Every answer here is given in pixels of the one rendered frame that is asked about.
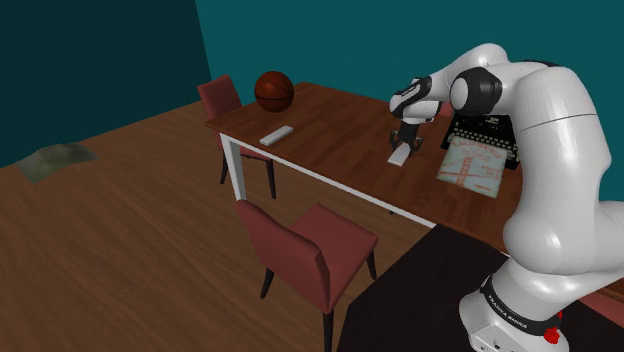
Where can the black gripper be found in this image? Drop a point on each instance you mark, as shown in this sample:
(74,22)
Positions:
(408,130)

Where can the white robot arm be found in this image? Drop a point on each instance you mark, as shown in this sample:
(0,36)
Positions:
(556,146)

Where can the red chair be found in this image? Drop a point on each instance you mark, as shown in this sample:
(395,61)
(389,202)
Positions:
(222,97)
(604,309)
(312,248)
(446,109)

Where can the wooden table with white legs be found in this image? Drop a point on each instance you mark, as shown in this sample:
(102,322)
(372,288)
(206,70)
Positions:
(341,141)

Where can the pale book with red drawing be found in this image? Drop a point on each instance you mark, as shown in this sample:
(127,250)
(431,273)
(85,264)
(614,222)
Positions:
(472,168)

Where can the black typewriter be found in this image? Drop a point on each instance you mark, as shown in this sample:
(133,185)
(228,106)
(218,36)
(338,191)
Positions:
(480,131)

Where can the brown basketball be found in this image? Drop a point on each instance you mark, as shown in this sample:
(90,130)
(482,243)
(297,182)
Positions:
(274,91)

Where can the dark robot stand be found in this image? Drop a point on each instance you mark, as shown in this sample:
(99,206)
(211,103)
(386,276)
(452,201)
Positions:
(419,292)

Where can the green grey floor mat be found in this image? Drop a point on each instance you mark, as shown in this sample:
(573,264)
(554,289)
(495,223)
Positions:
(56,158)

